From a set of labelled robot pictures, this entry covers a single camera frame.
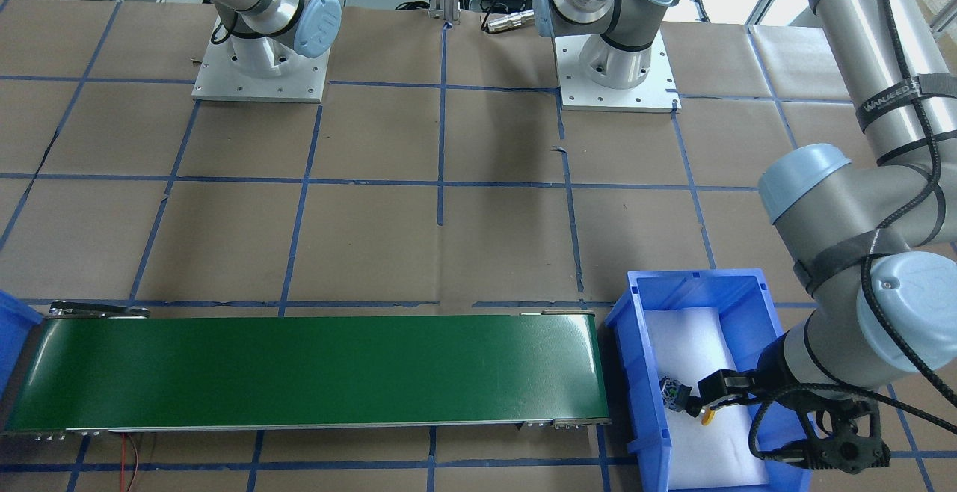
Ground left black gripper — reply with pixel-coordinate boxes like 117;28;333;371
698;342;891;475

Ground yellow push button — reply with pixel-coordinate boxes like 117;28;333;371
659;376;716;426

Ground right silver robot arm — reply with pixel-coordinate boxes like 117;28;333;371
198;0;344;84

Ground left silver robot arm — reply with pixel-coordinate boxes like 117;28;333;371
650;0;955;474

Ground white foam pad bin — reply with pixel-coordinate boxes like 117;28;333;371
644;307;769;490

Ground blue bin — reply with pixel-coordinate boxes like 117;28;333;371
1;291;43;394
606;268;811;491

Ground green conveyor belt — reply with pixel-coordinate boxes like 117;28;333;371
4;313;611;434

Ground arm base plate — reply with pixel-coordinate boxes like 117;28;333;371
192;37;330;104
554;33;683;113

